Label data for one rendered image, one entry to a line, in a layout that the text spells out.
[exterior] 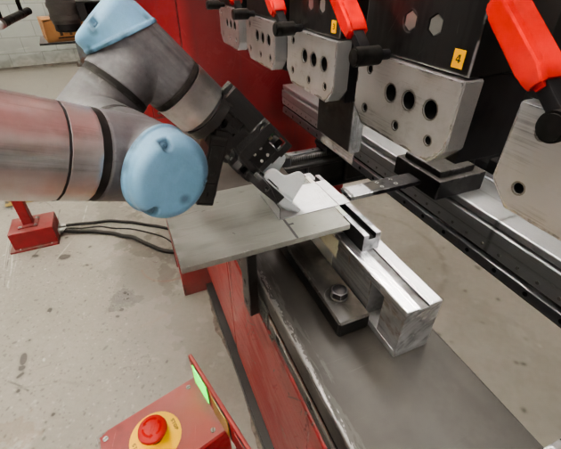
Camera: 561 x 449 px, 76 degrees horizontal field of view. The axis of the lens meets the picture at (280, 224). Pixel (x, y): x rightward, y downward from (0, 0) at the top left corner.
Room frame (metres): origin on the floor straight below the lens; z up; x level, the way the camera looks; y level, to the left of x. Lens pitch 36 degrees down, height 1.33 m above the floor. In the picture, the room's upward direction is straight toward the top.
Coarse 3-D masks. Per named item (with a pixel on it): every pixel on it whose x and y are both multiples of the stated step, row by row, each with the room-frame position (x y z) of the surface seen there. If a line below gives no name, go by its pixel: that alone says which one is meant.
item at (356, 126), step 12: (324, 108) 0.57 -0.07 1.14; (336, 108) 0.54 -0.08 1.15; (348, 108) 0.51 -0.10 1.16; (324, 120) 0.57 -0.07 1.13; (336, 120) 0.53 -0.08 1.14; (348, 120) 0.50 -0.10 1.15; (324, 132) 0.56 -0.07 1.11; (336, 132) 0.53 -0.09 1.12; (348, 132) 0.50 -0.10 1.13; (360, 132) 0.50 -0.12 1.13; (336, 144) 0.54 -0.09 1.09; (348, 144) 0.50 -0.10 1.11; (360, 144) 0.50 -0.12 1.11; (348, 156) 0.51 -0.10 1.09
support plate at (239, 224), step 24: (216, 192) 0.55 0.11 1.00; (240, 192) 0.55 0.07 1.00; (192, 216) 0.47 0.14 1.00; (216, 216) 0.47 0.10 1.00; (240, 216) 0.47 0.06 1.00; (264, 216) 0.47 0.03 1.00; (312, 216) 0.47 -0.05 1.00; (336, 216) 0.47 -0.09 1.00; (192, 240) 0.41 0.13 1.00; (216, 240) 0.41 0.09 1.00; (240, 240) 0.41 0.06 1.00; (264, 240) 0.41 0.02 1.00; (288, 240) 0.41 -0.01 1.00; (192, 264) 0.36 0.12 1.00; (216, 264) 0.37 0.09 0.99
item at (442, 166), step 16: (400, 160) 0.64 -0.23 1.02; (416, 160) 0.62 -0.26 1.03; (432, 160) 0.61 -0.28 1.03; (448, 160) 0.61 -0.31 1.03; (400, 176) 0.60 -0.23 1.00; (416, 176) 0.60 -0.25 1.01; (432, 176) 0.57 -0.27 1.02; (448, 176) 0.57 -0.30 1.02; (464, 176) 0.57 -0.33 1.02; (480, 176) 0.58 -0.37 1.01; (352, 192) 0.54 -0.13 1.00; (368, 192) 0.54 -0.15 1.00; (384, 192) 0.55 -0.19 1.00; (432, 192) 0.56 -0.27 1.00; (448, 192) 0.56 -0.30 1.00
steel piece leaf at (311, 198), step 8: (304, 184) 0.57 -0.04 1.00; (312, 184) 0.57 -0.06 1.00; (304, 192) 0.55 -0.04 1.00; (312, 192) 0.55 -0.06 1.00; (320, 192) 0.55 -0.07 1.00; (264, 200) 0.52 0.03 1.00; (296, 200) 0.52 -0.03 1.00; (304, 200) 0.52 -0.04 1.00; (312, 200) 0.52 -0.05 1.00; (320, 200) 0.52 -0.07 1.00; (328, 200) 0.52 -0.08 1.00; (272, 208) 0.49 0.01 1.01; (280, 208) 0.50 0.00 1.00; (304, 208) 0.50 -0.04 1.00; (312, 208) 0.50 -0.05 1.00; (320, 208) 0.50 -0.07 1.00; (280, 216) 0.47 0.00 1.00; (288, 216) 0.47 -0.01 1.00
